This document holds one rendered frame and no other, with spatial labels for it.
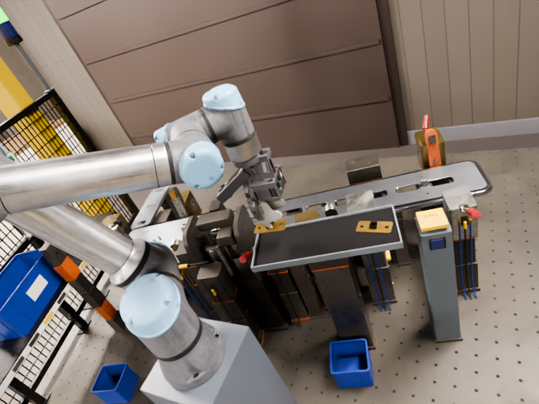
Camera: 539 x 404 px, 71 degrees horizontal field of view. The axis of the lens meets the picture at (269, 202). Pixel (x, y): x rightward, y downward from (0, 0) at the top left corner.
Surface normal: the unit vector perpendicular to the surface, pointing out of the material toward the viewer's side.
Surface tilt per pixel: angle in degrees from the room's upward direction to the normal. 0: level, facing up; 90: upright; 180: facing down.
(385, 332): 0
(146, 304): 7
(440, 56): 90
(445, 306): 90
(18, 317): 90
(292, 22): 90
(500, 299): 0
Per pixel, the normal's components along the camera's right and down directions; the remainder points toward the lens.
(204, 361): 0.57, -0.04
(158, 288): -0.29, -0.69
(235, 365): 0.87, -0.02
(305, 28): -0.36, 0.65
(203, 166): 0.36, 0.45
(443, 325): -0.10, 0.62
